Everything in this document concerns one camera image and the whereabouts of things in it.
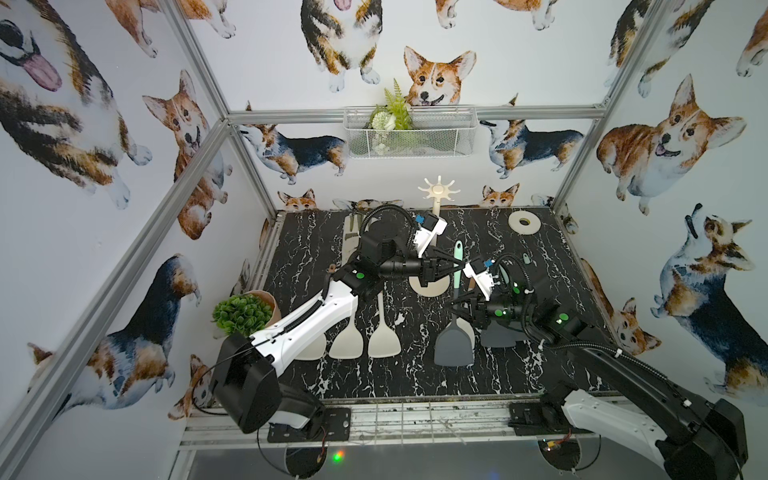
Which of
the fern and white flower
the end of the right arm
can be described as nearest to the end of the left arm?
the end of the right arm

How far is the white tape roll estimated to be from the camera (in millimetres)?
1164

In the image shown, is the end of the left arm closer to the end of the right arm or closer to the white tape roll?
the end of the right arm

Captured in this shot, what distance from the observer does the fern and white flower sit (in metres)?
0.81

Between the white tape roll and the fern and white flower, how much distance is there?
57 centimetres

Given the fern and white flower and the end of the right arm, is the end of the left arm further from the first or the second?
the fern and white flower
